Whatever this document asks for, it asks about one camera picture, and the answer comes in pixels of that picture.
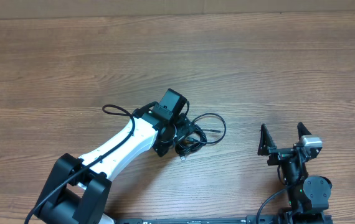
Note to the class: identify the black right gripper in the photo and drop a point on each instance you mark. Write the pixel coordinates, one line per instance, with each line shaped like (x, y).
(278, 153)

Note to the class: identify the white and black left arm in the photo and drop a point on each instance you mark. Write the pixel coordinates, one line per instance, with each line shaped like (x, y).
(77, 188)

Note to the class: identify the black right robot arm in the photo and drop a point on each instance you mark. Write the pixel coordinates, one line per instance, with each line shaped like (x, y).
(308, 195)

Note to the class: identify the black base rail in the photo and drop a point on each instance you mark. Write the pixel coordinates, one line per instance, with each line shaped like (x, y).
(249, 219)

